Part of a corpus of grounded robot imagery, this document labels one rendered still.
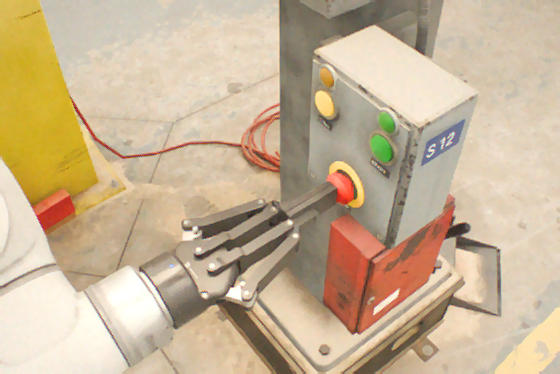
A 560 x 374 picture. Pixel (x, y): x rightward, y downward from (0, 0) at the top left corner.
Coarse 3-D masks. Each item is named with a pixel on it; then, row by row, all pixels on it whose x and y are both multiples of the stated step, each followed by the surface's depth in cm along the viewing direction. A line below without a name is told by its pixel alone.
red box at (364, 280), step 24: (456, 216) 115; (336, 240) 110; (360, 240) 105; (408, 240) 106; (432, 240) 116; (336, 264) 115; (360, 264) 106; (384, 264) 106; (408, 264) 115; (432, 264) 126; (336, 288) 120; (360, 288) 110; (384, 288) 115; (408, 288) 126; (336, 312) 127; (360, 312) 118; (384, 312) 126
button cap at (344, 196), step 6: (336, 174) 65; (330, 180) 65; (336, 180) 64; (342, 180) 64; (348, 180) 65; (336, 186) 64; (342, 186) 64; (348, 186) 64; (342, 192) 64; (348, 192) 64; (336, 198) 66; (342, 198) 65; (348, 198) 64; (342, 204) 66
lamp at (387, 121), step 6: (384, 108) 54; (378, 114) 55; (384, 114) 54; (390, 114) 53; (378, 120) 55; (384, 120) 54; (390, 120) 53; (396, 120) 53; (384, 126) 54; (390, 126) 53; (396, 126) 53; (390, 132) 54; (396, 132) 54
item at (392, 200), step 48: (336, 48) 60; (384, 48) 60; (336, 96) 60; (384, 96) 54; (432, 96) 55; (336, 144) 64; (432, 144) 55; (384, 192) 61; (432, 192) 63; (384, 240) 65
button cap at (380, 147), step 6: (372, 138) 57; (378, 138) 56; (372, 144) 57; (378, 144) 56; (384, 144) 56; (372, 150) 58; (378, 150) 57; (384, 150) 56; (390, 150) 55; (378, 156) 57; (384, 156) 57; (390, 156) 56
